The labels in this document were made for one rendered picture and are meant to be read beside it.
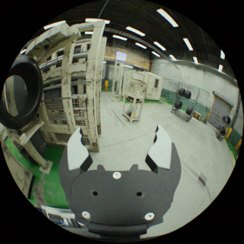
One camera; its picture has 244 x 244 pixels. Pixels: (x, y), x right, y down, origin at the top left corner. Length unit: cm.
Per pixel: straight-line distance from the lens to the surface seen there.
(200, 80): 1064
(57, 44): 97
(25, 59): 83
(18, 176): 155
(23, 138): 81
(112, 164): 127
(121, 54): 435
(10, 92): 115
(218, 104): 1039
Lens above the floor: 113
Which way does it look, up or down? 29 degrees down
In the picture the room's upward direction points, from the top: 7 degrees clockwise
